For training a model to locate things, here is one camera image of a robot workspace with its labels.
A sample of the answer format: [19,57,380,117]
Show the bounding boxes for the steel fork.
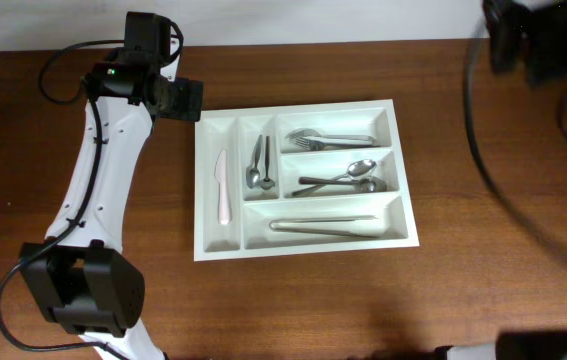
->
[286,128,377,144]
[293,138,377,151]

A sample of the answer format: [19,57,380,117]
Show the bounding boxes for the right black cable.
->
[462,19,567,281]

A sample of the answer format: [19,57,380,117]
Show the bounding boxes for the white plastic knife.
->
[214,149,232,225]

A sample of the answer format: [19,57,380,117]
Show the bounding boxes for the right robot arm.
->
[430,1,567,360]

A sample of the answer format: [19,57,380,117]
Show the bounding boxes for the left black cable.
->
[0,19,185,360]

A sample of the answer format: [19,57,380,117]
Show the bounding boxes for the large steel spoon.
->
[291,159,377,197]
[298,176,387,193]

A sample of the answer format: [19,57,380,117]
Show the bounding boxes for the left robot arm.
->
[15,12,203,359]

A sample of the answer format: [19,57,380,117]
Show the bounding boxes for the white plastic cutlery tray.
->
[194,99,419,261]

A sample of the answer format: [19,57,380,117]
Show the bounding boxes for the small steel teaspoon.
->
[246,135,263,189]
[260,136,275,191]

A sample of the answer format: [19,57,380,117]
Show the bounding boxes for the black cable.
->
[462,19,567,281]
[0,19,185,360]

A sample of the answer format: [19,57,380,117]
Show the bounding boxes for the steel tweezers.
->
[268,215,377,238]

